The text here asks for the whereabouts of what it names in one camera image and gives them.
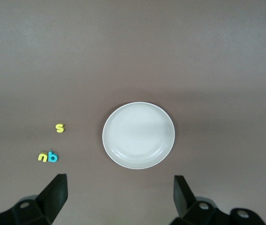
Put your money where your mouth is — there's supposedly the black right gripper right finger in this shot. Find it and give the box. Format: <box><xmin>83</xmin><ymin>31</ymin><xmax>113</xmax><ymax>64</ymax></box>
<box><xmin>169</xmin><ymin>175</ymin><xmax>266</xmax><ymax>225</ymax></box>

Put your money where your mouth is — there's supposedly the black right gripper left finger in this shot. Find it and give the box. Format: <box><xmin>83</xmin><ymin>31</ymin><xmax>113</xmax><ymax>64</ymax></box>
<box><xmin>0</xmin><ymin>173</ymin><xmax>67</xmax><ymax>225</ymax></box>

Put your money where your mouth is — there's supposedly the teal foam letter q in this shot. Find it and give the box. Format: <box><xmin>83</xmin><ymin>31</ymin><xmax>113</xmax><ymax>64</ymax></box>
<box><xmin>48</xmin><ymin>150</ymin><xmax>59</xmax><ymax>163</ymax></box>

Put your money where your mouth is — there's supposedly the yellow foam letter u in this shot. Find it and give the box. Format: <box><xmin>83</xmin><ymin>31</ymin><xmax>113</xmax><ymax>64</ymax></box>
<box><xmin>37</xmin><ymin>152</ymin><xmax>49</xmax><ymax>163</ymax></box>

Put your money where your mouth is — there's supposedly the beige round plate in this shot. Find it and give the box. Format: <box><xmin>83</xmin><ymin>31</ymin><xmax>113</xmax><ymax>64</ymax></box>
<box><xmin>102</xmin><ymin>101</ymin><xmax>176</xmax><ymax>170</ymax></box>

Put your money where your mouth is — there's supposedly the brown table cover sheet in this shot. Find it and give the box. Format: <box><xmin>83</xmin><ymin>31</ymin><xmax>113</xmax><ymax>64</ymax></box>
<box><xmin>0</xmin><ymin>0</ymin><xmax>266</xmax><ymax>225</ymax></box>

